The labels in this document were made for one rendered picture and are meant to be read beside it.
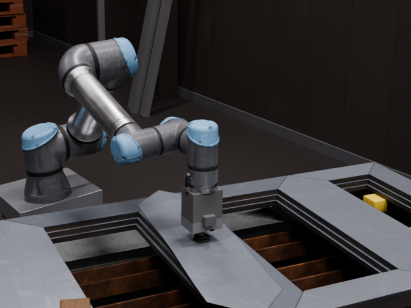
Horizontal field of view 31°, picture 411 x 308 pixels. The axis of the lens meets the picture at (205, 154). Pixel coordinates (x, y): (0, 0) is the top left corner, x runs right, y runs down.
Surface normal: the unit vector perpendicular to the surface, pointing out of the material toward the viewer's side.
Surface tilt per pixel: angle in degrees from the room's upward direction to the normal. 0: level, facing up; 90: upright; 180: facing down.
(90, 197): 90
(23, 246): 0
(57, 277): 0
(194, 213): 90
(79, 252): 0
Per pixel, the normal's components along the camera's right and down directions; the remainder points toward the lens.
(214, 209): 0.48, 0.29
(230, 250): 0.04, -0.93
